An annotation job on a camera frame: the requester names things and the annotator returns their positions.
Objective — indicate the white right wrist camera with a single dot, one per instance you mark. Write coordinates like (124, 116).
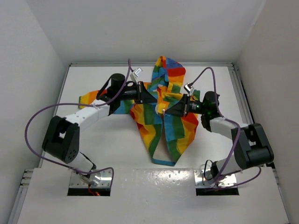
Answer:
(189, 88)

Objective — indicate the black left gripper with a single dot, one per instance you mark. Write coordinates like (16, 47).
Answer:
(142, 95)

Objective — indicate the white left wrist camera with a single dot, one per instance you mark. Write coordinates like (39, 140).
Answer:
(135, 73)

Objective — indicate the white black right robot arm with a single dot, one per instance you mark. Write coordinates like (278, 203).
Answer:
(250, 148)

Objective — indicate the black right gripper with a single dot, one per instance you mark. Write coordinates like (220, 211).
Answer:
(182, 108)

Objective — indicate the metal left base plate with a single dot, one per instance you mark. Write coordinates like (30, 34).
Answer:
(100, 180)

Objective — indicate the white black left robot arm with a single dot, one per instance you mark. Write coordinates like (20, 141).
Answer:
(63, 134)

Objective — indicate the rainbow striped hooded jacket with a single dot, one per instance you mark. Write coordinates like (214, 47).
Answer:
(165, 136)

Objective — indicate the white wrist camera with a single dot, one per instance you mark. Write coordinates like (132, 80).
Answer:
(135, 73)
(189, 88)

